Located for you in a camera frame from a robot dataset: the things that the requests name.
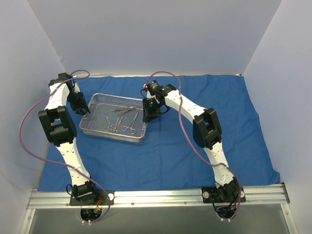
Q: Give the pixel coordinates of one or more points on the steel mesh instrument tray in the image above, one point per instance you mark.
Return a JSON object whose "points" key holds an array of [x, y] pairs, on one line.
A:
{"points": [[101, 105]]}

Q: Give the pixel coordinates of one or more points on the steel surgical forceps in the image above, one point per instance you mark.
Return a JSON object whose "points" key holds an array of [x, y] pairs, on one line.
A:
{"points": [[123, 110]]}

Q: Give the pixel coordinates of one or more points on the aluminium front rail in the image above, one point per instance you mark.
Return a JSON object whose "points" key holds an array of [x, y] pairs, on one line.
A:
{"points": [[254, 195]]}

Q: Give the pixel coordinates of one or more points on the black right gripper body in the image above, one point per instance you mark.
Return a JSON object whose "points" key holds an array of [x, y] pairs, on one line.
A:
{"points": [[151, 112]]}

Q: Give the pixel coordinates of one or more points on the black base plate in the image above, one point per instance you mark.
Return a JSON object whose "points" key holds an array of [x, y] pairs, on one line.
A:
{"points": [[100, 199], [221, 194]]}

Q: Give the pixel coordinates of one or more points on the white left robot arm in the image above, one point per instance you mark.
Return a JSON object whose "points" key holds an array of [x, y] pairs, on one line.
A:
{"points": [[61, 131]]}

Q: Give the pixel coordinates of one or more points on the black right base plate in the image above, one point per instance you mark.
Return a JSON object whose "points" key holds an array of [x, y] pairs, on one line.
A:
{"points": [[221, 194]]}

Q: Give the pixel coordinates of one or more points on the steel surgical scissors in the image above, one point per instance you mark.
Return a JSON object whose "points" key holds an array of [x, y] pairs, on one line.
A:
{"points": [[113, 127]]}

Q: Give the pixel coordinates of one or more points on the steel surgical clamp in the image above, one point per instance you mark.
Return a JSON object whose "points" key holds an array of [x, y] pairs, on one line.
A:
{"points": [[130, 127]]}

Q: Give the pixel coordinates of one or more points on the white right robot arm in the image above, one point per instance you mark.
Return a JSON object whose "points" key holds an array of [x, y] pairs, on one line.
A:
{"points": [[206, 130]]}

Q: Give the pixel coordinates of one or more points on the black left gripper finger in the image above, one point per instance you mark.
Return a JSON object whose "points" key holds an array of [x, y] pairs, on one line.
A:
{"points": [[80, 112], [85, 110]]}

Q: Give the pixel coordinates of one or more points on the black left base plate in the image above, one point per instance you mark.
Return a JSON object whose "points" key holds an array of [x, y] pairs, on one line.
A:
{"points": [[100, 199]]}

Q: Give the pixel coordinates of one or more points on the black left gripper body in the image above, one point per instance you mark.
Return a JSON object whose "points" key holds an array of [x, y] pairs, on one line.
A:
{"points": [[79, 105]]}

